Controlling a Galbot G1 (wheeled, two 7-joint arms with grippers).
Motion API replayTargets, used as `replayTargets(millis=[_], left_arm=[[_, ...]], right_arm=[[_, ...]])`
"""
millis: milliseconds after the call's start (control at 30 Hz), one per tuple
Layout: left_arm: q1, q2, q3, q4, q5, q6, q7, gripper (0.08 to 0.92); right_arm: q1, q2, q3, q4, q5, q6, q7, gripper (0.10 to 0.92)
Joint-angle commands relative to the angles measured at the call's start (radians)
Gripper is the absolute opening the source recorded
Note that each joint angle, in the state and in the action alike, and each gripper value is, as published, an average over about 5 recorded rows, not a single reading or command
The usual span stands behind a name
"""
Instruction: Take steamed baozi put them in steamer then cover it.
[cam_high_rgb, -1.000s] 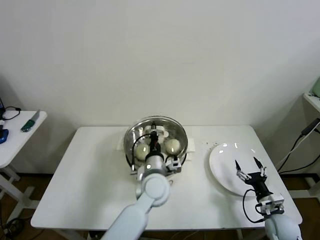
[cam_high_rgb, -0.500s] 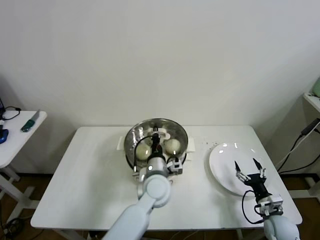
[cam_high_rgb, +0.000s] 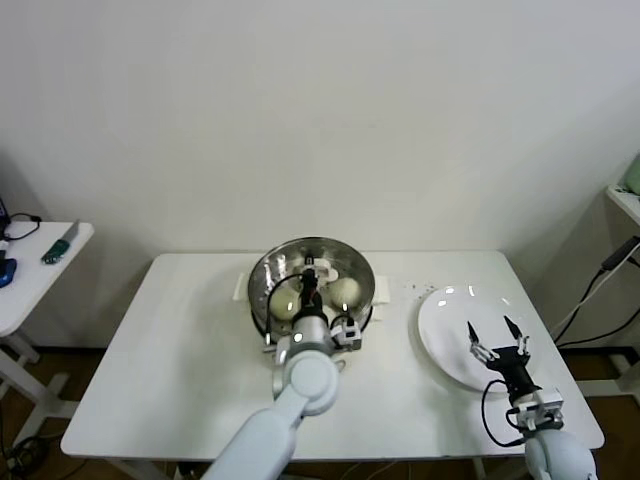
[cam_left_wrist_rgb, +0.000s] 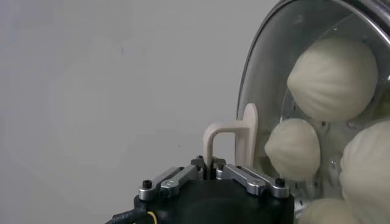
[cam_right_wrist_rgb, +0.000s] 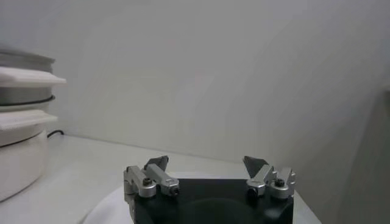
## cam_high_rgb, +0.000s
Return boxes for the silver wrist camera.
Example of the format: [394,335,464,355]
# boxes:
[514,389,566,431]
[329,312,364,352]

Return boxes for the green handled knife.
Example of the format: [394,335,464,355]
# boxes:
[39,218,81,265]

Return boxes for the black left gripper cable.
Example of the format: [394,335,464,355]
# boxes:
[263,274,304,346]

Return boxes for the pale green appliance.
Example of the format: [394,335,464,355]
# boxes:
[623,152,640,197]

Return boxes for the white round plate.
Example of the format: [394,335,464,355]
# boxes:
[417,284,541,394]

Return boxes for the black power cable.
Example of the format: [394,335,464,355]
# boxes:
[552,269,640,349]

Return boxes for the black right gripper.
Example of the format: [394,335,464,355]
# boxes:
[465,314,544,401]

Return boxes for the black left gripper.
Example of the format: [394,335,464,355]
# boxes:
[298,254,322,315]

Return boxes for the black floor cables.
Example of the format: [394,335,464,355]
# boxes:
[0,434,51,480]

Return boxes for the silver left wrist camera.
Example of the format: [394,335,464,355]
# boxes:
[329,312,364,352]

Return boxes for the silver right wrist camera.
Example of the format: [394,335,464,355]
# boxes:
[514,389,566,431]

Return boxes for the white steamed baozi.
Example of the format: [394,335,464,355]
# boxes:
[327,278,362,307]
[269,289,304,321]

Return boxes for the stainless steel steamer basket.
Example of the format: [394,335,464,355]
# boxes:
[233,237,392,346]

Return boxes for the white shelf board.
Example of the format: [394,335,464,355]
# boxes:
[604,183,640,226]

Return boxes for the black power adapter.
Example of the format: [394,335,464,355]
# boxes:
[599,236,640,272]

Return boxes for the black cable on side table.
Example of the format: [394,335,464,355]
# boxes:
[0,212,44,242]

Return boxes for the white metal floor frame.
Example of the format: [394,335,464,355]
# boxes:
[564,342,640,401]

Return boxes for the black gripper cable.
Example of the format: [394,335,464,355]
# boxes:
[480,377,526,447]
[263,274,304,346]

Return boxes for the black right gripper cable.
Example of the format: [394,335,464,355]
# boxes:
[480,377,526,447]

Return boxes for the white side table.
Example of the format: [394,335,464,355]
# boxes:
[0,221,95,449]

